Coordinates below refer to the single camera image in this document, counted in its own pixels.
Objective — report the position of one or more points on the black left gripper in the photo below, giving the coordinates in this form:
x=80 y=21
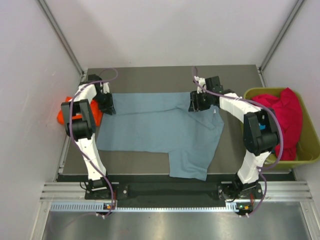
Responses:
x=108 y=107

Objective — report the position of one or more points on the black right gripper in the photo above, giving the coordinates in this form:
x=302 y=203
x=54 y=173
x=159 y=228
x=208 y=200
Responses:
x=195 y=105

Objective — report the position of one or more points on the light blue t shirt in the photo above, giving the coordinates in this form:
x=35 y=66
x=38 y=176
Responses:
x=162 y=123

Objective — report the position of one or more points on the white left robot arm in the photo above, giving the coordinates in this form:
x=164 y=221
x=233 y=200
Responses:
x=79 y=116

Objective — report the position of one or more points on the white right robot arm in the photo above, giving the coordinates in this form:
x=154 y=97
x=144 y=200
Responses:
x=261 y=132

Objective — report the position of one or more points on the red t shirt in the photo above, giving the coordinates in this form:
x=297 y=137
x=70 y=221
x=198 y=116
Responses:
x=290 y=117

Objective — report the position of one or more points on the olive green plastic bin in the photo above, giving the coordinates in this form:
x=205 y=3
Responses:
x=308 y=147

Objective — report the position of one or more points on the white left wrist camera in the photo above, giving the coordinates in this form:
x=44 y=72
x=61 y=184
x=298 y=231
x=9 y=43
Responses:
x=105 y=88

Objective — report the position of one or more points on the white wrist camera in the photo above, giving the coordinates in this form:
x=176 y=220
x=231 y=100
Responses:
x=200 y=83
x=105 y=88

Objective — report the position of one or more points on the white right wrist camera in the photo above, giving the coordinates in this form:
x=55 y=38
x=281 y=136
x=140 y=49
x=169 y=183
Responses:
x=200 y=83

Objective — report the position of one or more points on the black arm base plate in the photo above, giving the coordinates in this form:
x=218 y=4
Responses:
x=212 y=190

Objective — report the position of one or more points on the slotted grey cable duct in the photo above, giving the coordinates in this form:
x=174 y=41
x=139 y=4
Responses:
x=104 y=207

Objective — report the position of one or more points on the aluminium frame rail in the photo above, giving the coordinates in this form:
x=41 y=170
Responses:
x=276 y=191

